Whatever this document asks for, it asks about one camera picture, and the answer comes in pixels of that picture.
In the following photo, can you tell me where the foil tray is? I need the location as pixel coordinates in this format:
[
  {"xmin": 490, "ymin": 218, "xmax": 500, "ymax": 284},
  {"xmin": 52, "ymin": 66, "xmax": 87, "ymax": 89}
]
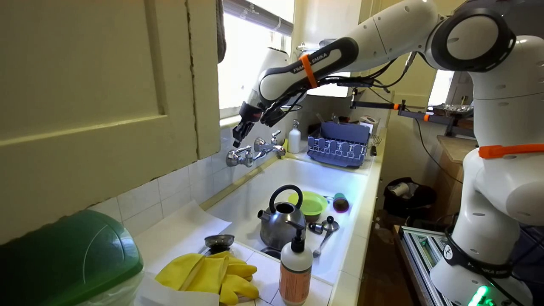
[{"xmin": 433, "ymin": 103, "xmax": 474, "ymax": 118}]

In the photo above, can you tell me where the yellow rubber glove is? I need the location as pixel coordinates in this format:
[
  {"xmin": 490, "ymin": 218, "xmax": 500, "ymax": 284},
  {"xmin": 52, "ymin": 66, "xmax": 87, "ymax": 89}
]
[
  {"xmin": 154, "ymin": 253, "xmax": 231, "ymax": 295},
  {"xmin": 208, "ymin": 251, "xmax": 260, "ymax": 306}
]

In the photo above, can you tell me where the white paper sheet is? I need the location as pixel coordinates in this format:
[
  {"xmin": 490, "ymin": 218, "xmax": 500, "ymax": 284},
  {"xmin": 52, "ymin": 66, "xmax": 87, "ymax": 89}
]
[{"xmin": 133, "ymin": 200, "xmax": 232, "ymax": 275}]

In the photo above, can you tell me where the black trash bin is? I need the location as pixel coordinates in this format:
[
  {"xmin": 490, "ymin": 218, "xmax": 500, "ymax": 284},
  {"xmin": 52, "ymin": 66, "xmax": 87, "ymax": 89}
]
[{"xmin": 383, "ymin": 177, "xmax": 438, "ymax": 220}]

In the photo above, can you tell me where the black cable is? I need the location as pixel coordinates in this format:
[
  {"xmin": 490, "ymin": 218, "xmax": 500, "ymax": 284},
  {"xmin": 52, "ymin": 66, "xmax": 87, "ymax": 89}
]
[{"xmin": 413, "ymin": 118, "xmax": 465, "ymax": 185}]

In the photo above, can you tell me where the chrome wall tap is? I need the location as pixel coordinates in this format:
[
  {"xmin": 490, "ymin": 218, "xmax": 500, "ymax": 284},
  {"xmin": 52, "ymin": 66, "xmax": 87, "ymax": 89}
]
[{"xmin": 225, "ymin": 130, "xmax": 287, "ymax": 168}]

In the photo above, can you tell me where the grey hanging cloth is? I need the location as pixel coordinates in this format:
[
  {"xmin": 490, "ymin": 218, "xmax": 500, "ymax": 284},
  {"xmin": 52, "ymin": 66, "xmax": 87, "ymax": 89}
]
[{"xmin": 215, "ymin": 0, "xmax": 227, "ymax": 64}]

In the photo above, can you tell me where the white sink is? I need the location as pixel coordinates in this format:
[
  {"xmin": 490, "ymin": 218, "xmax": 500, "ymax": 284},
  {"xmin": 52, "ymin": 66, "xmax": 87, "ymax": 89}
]
[{"xmin": 200, "ymin": 156, "xmax": 371, "ymax": 286}]

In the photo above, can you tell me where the window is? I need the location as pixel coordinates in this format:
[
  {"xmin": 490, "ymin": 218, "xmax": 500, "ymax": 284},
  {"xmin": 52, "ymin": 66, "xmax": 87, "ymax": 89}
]
[
  {"xmin": 217, "ymin": 0, "xmax": 295, "ymax": 120},
  {"xmin": 428, "ymin": 70, "xmax": 456, "ymax": 107}
]

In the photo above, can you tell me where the soap pump bottle orange label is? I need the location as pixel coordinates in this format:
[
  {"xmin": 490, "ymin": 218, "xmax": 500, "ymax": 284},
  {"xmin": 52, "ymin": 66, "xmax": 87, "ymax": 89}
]
[{"xmin": 279, "ymin": 220, "xmax": 314, "ymax": 306}]

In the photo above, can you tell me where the blue dish rack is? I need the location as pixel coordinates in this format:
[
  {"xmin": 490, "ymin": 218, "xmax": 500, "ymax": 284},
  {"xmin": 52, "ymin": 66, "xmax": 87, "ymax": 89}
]
[{"xmin": 306, "ymin": 122, "xmax": 371, "ymax": 168}]

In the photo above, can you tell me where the green bin lid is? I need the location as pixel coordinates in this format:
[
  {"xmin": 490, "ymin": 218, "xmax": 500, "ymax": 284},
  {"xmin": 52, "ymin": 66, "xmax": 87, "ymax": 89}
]
[{"xmin": 0, "ymin": 209, "xmax": 145, "ymax": 306}]

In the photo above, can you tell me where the metal sink drain strainer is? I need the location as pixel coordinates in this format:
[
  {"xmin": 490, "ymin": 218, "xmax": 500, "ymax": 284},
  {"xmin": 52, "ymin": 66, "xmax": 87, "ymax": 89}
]
[{"xmin": 204, "ymin": 234, "xmax": 235, "ymax": 255}]

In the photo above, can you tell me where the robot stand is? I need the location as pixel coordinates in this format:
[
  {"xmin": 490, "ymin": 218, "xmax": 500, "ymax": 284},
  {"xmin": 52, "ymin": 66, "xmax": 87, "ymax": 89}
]
[{"xmin": 397, "ymin": 225, "xmax": 544, "ymax": 306}]

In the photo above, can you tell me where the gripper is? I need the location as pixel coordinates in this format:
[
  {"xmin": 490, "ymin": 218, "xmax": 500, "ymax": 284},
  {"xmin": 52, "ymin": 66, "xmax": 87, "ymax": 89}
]
[{"xmin": 232, "ymin": 101, "xmax": 264, "ymax": 148}]

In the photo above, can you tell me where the steel kettle with black handle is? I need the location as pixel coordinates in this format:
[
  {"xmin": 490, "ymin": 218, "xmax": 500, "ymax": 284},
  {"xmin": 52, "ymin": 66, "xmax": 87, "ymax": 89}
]
[{"xmin": 258, "ymin": 184, "xmax": 307, "ymax": 252}]

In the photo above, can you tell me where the green plastic bowl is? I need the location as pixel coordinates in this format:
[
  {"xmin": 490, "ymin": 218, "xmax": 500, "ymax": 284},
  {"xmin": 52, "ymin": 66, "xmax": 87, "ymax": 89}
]
[{"xmin": 288, "ymin": 191, "xmax": 328, "ymax": 216}]

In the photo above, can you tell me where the dark cup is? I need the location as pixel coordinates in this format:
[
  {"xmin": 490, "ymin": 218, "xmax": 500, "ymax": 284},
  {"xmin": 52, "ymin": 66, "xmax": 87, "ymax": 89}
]
[{"xmin": 332, "ymin": 193, "xmax": 350, "ymax": 213}]

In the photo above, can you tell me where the white soap dispenser bottle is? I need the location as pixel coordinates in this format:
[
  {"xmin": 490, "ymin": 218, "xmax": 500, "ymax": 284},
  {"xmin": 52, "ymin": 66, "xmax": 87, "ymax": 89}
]
[{"xmin": 288, "ymin": 120, "xmax": 302, "ymax": 154}]

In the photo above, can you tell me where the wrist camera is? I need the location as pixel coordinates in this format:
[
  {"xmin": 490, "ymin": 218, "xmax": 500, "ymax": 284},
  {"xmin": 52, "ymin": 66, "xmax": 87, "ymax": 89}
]
[{"xmin": 260, "ymin": 106, "xmax": 284, "ymax": 128}]

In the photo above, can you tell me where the wooden counter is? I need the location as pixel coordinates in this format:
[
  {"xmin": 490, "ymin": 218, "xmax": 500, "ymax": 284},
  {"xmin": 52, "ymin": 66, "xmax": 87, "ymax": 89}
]
[{"xmin": 433, "ymin": 135, "xmax": 480, "ymax": 224}]

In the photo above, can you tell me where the cream cabinet door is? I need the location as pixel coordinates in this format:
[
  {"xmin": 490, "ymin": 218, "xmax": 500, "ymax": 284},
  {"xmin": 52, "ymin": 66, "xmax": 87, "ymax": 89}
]
[{"xmin": 0, "ymin": 0, "xmax": 222, "ymax": 246}]

